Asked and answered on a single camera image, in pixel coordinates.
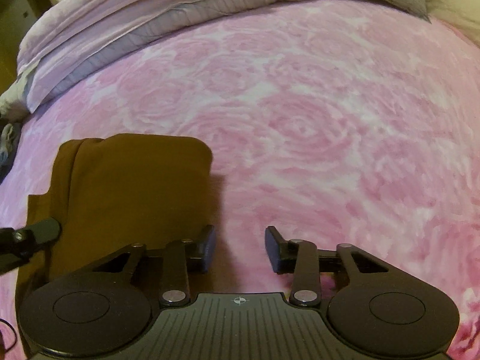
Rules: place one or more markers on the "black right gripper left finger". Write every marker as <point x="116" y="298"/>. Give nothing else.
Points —
<point x="162" y="275"/>

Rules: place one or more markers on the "lilac folded duvet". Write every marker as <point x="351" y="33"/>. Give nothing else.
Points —
<point x="66" y="36"/>

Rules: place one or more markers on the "wooden wardrobe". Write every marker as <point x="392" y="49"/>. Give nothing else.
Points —
<point x="17" y="17"/>

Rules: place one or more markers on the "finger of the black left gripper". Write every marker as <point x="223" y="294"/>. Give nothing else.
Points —
<point x="17" y="246"/>

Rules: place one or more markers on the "brown garment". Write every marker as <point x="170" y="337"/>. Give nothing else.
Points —
<point x="110" y="193"/>

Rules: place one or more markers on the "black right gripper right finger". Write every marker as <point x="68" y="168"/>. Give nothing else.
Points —
<point x="365" y="276"/>

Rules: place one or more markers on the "pink rose blanket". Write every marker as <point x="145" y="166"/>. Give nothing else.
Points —
<point x="332" y="120"/>

